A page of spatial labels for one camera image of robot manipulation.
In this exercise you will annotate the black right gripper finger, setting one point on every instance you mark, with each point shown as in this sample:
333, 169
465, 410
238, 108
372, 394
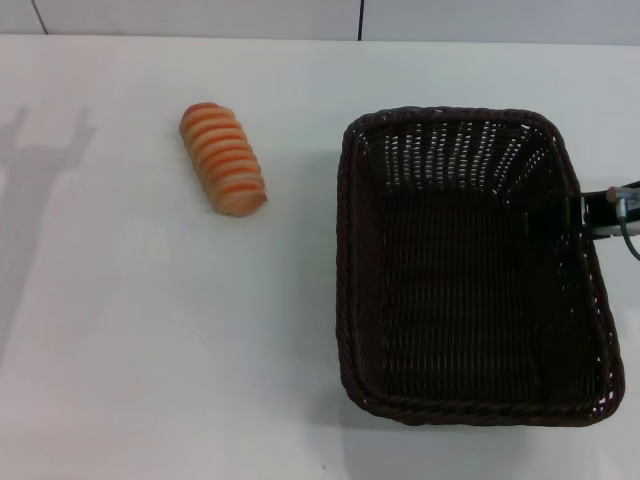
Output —
547, 217

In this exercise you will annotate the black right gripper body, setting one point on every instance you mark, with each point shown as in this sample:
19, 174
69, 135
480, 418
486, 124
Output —
599, 212

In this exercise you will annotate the dark brown woven basket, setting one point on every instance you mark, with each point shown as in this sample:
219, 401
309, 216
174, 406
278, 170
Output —
450, 300

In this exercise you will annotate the orange striped bread roll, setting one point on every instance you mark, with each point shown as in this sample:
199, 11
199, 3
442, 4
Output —
222, 157

